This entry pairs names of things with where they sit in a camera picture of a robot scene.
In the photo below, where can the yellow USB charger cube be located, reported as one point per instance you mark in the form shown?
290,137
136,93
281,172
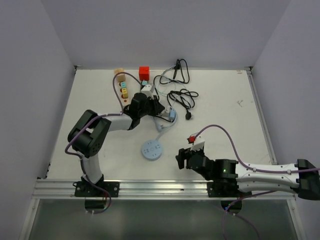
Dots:
124,93

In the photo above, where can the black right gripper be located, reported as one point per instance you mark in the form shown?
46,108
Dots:
184,154

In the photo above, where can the aluminium rail table edge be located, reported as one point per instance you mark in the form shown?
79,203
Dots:
56,189

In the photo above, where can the beige power strip red sockets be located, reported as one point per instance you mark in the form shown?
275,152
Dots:
127,101

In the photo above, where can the beige wooden cube adapter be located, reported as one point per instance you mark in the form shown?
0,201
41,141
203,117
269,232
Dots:
119,75

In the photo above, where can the round light blue socket hub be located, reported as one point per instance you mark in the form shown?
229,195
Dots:
152,150

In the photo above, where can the red cube adapter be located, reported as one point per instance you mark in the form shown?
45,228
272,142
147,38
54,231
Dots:
144,73

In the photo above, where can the light blue USB charger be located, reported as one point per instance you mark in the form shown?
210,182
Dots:
172,115

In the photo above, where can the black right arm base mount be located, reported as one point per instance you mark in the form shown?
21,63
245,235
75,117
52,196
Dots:
222,189

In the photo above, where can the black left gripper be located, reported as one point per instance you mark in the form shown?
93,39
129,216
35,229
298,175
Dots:
157,108

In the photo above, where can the teal charger on beige strip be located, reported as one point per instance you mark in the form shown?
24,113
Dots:
122,84

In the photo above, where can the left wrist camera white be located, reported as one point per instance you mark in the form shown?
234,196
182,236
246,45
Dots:
148,90

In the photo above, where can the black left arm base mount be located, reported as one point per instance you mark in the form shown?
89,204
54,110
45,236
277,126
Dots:
88,189

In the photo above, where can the black plug head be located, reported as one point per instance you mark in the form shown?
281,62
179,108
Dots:
188,116

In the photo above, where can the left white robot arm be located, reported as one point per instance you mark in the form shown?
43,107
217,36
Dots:
87,136

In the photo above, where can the light blue round plug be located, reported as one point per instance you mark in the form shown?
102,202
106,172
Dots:
160,128

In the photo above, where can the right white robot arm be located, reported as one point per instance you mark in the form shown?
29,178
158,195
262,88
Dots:
227,178

